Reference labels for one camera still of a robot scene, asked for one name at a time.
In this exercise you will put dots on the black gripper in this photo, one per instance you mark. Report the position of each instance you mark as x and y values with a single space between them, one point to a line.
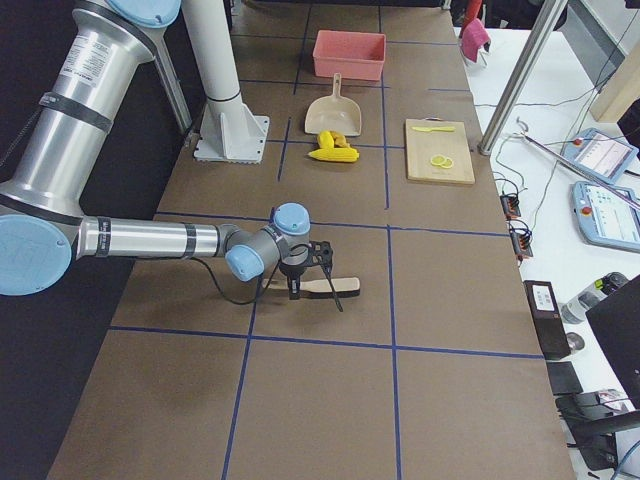
292 271

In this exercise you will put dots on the beige hand brush black bristles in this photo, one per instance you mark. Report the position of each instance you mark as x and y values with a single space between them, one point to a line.
319 289

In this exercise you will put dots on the yellow toy corn cob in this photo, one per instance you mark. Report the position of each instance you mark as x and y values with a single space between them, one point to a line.
336 155

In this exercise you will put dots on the tan toy ginger root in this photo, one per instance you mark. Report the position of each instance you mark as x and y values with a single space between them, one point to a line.
340 140

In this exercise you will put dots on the beige plastic dustpan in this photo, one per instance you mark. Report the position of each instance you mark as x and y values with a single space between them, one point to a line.
334 113

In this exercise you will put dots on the pink plastic bin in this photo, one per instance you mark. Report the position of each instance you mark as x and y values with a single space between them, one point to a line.
355 55

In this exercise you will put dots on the wooden cutting board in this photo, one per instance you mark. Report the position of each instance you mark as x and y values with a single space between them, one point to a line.
420 147

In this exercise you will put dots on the upper lemon slice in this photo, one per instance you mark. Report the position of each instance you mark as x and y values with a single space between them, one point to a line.
438 160

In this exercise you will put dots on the lemon slice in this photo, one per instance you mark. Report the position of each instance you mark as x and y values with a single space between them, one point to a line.
438 160
447 163

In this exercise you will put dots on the lower lemon slice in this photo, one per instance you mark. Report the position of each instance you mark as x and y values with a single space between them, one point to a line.
447 163

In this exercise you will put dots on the yellow plastic knife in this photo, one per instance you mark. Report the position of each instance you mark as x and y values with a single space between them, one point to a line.
424 129

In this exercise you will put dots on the orange connector block far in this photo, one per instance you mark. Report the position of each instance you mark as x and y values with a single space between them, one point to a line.
510 205

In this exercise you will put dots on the orange connector block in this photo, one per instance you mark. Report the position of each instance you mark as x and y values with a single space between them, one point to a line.
521 239
510 205

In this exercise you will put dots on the orange connector block near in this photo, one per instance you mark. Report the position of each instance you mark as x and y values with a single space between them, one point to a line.
521 239

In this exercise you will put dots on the black box with label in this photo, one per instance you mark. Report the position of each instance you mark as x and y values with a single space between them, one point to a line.
546 319

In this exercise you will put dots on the grabber reach stick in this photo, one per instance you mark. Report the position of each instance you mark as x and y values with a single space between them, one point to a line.
524 133

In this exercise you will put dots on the water bottle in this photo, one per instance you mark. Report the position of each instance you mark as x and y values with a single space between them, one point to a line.
574 311

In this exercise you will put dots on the magenta cloth on stand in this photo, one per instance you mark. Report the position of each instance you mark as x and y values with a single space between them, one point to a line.
474 38

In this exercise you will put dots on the near teach pendant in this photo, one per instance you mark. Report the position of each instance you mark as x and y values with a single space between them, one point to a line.
604 219

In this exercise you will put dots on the teach pendant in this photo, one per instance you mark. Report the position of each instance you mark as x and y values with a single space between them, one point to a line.
604 219
595 152

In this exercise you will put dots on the black monitor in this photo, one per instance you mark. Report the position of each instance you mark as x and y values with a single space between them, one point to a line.
615 324

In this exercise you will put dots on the far teach pendant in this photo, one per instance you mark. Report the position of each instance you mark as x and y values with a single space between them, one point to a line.
595 152

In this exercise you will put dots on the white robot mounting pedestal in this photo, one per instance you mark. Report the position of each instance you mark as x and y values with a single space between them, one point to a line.
229 131

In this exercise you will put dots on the aluminium frame post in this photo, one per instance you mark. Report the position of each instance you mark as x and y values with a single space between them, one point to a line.
543 26

